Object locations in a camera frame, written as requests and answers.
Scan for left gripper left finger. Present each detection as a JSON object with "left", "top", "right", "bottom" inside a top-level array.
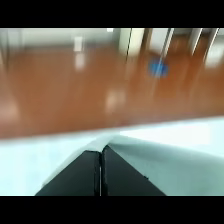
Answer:
[{"left": 35, "top": 149, "right": 102, "bottom": 197}]

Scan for light green shirt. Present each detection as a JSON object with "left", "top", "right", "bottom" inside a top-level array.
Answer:
[{"left": 40, "top": 133, "right": 224, "bottom": 197}]

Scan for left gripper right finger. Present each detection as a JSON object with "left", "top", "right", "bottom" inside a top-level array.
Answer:
[{"left": 101, "top": 144, "right": 167, "bottom": 197}]

